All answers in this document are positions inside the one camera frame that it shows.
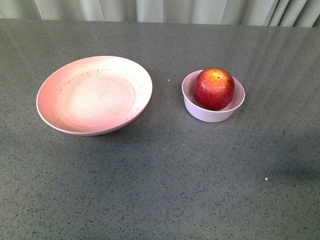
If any pink plate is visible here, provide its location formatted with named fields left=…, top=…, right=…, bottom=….
left=36, top=56, right=153, bottom=136

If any red apple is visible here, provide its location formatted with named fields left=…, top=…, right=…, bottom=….
left=193, top=68, right=235, bottom=111

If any white curtain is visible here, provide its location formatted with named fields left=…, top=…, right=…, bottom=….
left=0, top=0, right=320, bottom=27

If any pale pink bowl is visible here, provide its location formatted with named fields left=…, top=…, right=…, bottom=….
left=181, top=70, right=246, bottom=123

